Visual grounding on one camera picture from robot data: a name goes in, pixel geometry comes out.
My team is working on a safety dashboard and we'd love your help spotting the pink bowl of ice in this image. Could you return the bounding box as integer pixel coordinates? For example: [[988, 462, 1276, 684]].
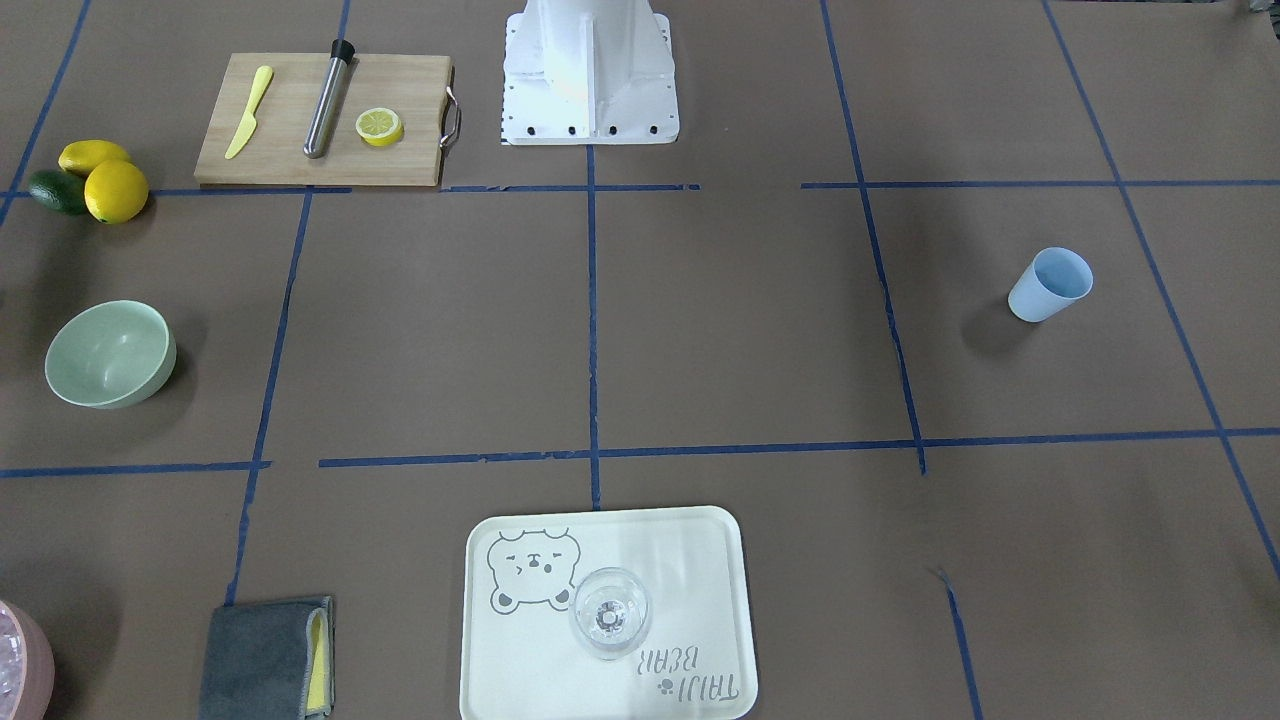
[[1, 600, 55, 719]]

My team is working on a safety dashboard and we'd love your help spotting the wooden cutting board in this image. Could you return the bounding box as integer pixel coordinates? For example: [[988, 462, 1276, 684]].
[[195, 53, 454, 187]]

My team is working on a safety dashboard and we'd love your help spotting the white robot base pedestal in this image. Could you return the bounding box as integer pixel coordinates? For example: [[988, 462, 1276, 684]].
[[500, 1, 681, 146]]

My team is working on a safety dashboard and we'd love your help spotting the grey folded cloth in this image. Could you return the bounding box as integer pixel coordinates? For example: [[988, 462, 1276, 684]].
[[197, 594, 335, 719]]

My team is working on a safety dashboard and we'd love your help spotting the lemon half slice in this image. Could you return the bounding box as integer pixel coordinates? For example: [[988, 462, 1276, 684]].
[[355, 108, 404, 147]]

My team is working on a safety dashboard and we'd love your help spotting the cream bear tray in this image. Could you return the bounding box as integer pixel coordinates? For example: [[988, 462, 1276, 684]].
[[460, 506, 759, 719]]

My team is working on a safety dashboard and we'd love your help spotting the green lime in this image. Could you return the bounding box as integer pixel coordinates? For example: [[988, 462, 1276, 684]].
[[27, 170, 90, 217]]

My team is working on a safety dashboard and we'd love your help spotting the green bowl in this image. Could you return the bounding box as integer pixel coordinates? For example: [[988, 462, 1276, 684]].
[[44, 299, 178, 410]]

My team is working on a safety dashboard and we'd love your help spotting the clear wine glass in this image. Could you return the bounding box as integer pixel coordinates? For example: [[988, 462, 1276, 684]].
[[571, 568, 654, 662]]

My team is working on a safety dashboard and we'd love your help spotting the light blue cup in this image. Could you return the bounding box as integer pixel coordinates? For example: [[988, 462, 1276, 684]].
[[1007, 247, 1094, 323]]

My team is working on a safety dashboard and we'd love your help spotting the yellow plastic knife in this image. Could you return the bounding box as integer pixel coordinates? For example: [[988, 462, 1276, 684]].
[[224, 65, 274, 160]]

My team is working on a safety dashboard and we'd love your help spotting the yellow lemon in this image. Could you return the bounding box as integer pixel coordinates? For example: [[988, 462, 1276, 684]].
[[84, 160, 150, 224], [58, 138, 132, 179]]

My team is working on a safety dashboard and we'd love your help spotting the steel muddler black cap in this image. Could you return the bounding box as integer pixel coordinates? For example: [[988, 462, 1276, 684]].
[[302, 38, 355, 159]]

